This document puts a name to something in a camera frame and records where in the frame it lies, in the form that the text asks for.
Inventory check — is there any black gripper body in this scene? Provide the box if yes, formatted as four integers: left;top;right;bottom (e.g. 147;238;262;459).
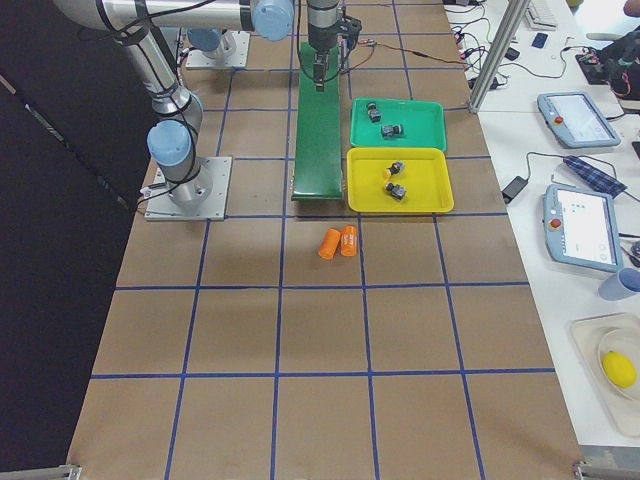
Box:
307;0;339;54
339;14;362;50

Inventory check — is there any green push button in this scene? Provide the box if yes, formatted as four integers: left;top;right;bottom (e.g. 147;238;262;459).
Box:
366;102;381;123
380;124;404;139

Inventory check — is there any yellow push button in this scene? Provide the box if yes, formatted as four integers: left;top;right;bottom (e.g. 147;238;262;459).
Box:
384;182;407;201
384;161;405;180

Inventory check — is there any orange cylinder with white text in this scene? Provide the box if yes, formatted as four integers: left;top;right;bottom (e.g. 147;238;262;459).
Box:
340;225;359;257

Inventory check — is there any plain orange cylinder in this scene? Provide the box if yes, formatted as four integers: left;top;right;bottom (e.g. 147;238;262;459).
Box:
317;228;341;260

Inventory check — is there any green conveyor belt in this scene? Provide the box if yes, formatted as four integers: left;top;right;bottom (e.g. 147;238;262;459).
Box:
291;42;343;201

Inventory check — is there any green plastic tray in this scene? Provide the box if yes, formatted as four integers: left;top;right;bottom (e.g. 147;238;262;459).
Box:
350;97;447;152

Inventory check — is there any yellow plastic tray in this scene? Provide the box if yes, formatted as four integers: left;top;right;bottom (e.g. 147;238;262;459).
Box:
346;147;454;214

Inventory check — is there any dark blue phone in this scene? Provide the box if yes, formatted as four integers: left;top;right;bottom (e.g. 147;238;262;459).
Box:
531;32;548;49

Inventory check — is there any white keyboard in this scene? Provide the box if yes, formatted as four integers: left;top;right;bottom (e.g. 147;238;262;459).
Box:
524;0;558;31

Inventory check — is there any black power adapter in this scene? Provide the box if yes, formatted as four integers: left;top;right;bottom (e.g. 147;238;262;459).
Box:
501;176;528;205

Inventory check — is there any upper teach pendant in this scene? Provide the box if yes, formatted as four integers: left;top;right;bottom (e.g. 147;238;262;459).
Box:
536;92;621;149

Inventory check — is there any teach pendant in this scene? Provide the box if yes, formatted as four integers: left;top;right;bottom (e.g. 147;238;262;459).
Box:
536;92;621;149
542;184;623;273

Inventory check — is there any blue plaid cloth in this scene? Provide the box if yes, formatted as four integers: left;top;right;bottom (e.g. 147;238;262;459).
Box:
563;156;627;198

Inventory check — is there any lower teach pendant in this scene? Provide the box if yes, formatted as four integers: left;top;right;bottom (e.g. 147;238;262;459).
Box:
542;184;623;273

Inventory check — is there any light blue cup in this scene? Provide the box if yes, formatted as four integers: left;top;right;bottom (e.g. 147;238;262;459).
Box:
598;268;640;301

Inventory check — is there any beige tray with bowl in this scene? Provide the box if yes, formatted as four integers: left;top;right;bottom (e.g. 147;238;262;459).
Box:
570;313;639;439

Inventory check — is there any yellow lemon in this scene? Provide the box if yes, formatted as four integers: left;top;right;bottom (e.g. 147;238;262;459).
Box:
601;351;637;389

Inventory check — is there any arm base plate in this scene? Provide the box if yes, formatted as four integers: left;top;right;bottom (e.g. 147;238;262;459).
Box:
186;29;250;70
143;156;233;221

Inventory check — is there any aluminium frame post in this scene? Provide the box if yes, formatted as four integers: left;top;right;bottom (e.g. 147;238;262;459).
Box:
468;0;529;113

